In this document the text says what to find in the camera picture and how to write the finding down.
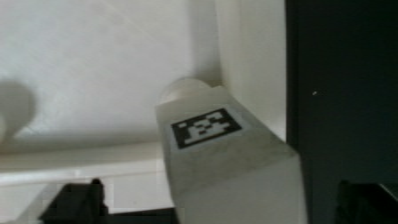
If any white leg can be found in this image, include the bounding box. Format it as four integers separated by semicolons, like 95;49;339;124
156;79;307;224

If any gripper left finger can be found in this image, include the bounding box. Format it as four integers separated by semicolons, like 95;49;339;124
37;178;179;224

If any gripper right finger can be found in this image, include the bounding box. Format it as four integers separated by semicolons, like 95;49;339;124
334;181;398;224

